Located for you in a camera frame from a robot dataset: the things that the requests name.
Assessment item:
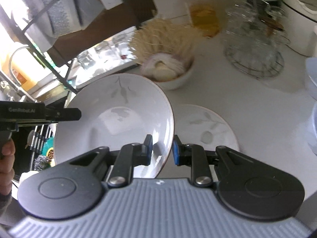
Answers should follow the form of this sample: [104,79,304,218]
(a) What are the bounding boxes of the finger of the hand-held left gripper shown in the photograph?
[45,107,82,123]

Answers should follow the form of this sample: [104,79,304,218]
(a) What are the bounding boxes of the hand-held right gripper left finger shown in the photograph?
[69,134,153,188]

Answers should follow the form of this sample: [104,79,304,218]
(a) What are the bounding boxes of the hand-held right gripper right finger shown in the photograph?
[173,134,249,188]

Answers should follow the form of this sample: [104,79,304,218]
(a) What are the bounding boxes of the large white leaf-print plate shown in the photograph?
[54,73,176,179]

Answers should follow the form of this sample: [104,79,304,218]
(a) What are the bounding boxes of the person's left hand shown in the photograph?
[0,138,16,197]

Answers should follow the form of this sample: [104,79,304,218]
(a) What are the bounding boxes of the steel wool scrubber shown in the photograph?
[33,154,53,172]

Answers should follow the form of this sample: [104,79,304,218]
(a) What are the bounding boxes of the metal faucet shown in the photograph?
[8,47,34,90]

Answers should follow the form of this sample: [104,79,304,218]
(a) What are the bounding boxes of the white bowl with garlic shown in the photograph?
[139,52,195,91]

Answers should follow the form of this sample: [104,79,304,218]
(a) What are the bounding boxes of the group of clear glass jars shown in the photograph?
[76,33,135,68]

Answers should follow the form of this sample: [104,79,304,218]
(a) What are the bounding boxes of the black metal dish rack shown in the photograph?
[0,0,83,95]

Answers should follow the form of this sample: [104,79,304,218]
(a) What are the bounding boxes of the brown cardboard box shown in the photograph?
[47,0,159,68]

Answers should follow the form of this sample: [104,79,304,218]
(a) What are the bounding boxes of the grey textured cloth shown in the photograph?
[37,0,83,38]

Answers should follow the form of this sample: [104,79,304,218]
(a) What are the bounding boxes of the red-lidded plastic jar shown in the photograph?
[180,0,221,38]

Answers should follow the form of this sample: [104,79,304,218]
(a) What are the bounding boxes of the translucent plastic container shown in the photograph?
[304,57,317,155]

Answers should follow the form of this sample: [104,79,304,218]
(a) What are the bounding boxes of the glass cups on wire rack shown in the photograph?
[223,0,291,80]

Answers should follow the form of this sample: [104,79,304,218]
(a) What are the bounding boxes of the white pot with handle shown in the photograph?
[280,0,317,58]

